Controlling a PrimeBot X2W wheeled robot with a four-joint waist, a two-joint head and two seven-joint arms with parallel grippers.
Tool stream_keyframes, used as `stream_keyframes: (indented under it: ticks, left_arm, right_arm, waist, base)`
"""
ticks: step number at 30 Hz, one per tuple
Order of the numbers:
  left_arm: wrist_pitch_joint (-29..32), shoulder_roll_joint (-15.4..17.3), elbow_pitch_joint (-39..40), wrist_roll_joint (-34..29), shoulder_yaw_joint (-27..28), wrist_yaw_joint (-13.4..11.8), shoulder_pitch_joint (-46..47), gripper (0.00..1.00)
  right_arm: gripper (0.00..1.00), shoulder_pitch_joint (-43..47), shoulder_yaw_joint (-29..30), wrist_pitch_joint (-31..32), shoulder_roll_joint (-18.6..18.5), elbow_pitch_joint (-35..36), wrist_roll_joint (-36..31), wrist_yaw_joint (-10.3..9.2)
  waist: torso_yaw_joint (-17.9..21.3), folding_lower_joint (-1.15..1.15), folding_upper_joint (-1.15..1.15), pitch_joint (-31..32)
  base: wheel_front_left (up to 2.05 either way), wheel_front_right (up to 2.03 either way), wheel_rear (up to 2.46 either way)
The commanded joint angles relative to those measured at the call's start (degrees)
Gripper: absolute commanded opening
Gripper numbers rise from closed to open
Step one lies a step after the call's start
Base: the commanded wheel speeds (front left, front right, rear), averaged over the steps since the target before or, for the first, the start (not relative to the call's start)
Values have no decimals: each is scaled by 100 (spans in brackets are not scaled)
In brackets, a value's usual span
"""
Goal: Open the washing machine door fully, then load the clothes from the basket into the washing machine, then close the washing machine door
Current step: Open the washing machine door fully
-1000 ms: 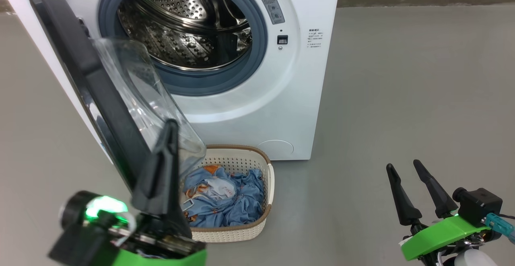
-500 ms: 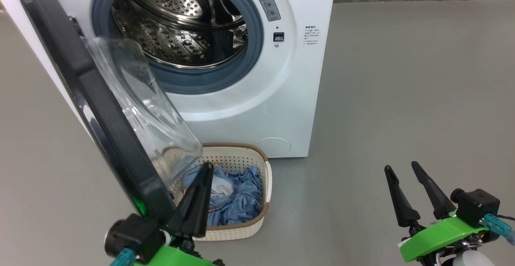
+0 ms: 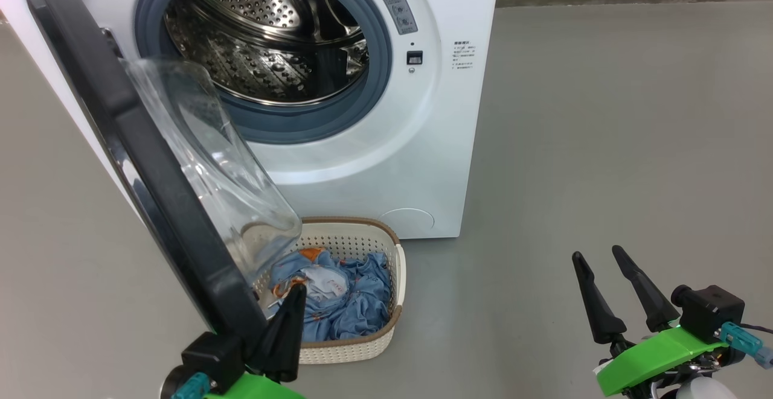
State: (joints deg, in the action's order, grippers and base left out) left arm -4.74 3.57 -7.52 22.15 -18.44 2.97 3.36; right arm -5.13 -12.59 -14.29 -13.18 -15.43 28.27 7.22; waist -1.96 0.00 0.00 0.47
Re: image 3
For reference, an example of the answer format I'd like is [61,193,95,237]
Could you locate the white washing machine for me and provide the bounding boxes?
[0,0,502,240]

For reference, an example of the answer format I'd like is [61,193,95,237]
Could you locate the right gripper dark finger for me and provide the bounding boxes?
[612,245,680,332]
[572,252,630,357]

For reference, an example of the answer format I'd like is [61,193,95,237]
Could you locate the grey rubber door gasket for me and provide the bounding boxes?
[134,0,393,145]

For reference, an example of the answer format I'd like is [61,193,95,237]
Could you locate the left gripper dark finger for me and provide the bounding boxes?
[251,284,307,383]

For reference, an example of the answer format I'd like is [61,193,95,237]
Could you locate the black round washer door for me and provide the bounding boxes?
[21,0,303,351]

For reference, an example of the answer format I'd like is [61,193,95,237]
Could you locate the grey warning sticker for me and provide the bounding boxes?
[373,0,419,36]

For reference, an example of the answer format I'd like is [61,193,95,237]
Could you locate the teal cable connector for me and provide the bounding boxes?
[171,373,210,399]
[719,322,773,369]

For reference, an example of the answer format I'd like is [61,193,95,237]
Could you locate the small printed text label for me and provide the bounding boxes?
[452,41,475,72]

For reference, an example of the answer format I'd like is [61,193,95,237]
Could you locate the stainless steel washing machine drum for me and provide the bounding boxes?
[163,0,370,107]

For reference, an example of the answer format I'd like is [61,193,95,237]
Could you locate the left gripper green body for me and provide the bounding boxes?
[205,372,306,399]

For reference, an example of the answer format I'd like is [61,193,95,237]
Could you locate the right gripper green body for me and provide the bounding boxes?
[595,325,728,397]

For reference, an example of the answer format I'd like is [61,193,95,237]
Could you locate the round white filter cover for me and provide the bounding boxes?
[377,208,435,234]

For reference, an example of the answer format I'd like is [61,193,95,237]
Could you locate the cream perforated laundry basket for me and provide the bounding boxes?
[251,217,406,365]

